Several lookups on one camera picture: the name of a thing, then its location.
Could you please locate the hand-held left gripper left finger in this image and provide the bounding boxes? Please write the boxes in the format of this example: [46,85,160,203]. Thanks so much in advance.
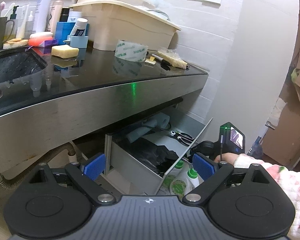
[27,153,117,207]

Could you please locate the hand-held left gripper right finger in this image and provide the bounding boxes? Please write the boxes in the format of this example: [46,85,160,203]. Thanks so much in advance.
[182,152,273,207]

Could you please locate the black front drawer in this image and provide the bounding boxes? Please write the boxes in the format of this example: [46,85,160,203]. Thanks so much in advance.
[104,106,214,195]

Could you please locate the person's right hand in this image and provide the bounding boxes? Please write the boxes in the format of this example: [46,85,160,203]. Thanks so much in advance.
[213,153,240,165]

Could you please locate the white bottle with green cap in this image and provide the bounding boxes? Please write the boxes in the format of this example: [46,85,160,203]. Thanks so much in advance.
[169,160,185,178]
[184,169,201,193]

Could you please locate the black plastic bag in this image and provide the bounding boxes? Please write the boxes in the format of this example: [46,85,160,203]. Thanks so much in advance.
[130,139,179,177]

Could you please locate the white crumpled cloth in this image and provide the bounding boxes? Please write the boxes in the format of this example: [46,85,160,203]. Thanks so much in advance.
[265,96,288,130]

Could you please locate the black counter with steel edge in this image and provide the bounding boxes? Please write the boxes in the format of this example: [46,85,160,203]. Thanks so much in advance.
[0,40,208,178]

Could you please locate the yellow sponge in clear packet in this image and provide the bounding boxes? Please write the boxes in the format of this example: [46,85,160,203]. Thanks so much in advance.
[157,47,190,69]

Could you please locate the black marker pen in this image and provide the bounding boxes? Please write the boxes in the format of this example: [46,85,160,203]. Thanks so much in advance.
[151,53,171,71]

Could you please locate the yellow soap bar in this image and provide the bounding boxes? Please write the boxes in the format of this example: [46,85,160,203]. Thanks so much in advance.
[51,45,79,59]

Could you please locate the clear tape roll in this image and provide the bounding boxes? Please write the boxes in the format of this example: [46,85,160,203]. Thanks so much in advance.
[114,39,148,63]

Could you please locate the light blue toothpaste holder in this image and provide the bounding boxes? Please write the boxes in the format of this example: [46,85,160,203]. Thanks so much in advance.
[63,35,89,49]

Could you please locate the black sink basin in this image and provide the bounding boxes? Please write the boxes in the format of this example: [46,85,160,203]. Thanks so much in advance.
[0,49,48,88]

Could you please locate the white toothpaste tube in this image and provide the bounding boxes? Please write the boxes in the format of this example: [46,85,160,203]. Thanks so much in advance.
[69,18,88,37]

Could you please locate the blue box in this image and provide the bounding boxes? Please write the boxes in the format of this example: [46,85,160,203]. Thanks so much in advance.
[56,22,89,42]

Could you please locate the stack of white plates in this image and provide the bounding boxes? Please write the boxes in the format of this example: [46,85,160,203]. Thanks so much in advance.
[146,8,171,22]

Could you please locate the white soap bar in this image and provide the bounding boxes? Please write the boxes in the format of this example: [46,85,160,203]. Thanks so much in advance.
[29,31,54,40]

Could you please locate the beige plastic dish rack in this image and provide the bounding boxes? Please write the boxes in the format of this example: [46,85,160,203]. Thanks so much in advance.
[68,0,182,52]

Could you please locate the wooden soap dish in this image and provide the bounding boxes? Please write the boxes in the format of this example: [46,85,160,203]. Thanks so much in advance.
[3,38,29,50]

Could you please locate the white jar with blue label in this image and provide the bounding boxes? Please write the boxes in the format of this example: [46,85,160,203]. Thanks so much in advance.
[67,11,82,23]

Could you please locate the small dark bottle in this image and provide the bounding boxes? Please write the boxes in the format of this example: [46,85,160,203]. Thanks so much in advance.
[59,8,70,23]

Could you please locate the small clear dropper bottle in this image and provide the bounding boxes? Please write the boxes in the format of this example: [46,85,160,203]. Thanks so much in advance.
[26,11,35,38]

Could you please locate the pale pink spray bottle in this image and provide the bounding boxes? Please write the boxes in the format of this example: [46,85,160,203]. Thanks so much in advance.
[48,0,65,32]

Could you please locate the white cosmetic tube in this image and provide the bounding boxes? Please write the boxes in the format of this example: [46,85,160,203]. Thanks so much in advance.
[16,4,30,39]

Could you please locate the tall white bottle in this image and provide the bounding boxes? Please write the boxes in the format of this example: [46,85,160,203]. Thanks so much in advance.
[32,0,54,34]

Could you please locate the dark pump bottle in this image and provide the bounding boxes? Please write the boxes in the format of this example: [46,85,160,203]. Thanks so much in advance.
[8,6,18,34]

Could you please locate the white toothbrush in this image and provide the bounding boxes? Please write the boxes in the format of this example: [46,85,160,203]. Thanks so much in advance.
[5,2,16,18]

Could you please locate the black handled scissors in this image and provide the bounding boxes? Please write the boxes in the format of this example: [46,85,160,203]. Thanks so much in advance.
[170,130,194,146]

